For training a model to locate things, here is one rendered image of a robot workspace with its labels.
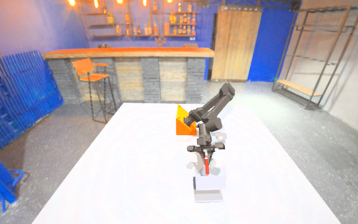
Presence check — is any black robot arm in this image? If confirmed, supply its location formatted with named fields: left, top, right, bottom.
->
left=183, top=83, right=235, bottom=146

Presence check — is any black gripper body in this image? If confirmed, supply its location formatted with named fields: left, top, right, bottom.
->
left=187, top=133, right=225, bottom=152

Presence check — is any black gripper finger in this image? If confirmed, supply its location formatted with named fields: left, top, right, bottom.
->
left=197, top=151, right=206, bottom=166
left=207, top=149, right=215, bottom=165

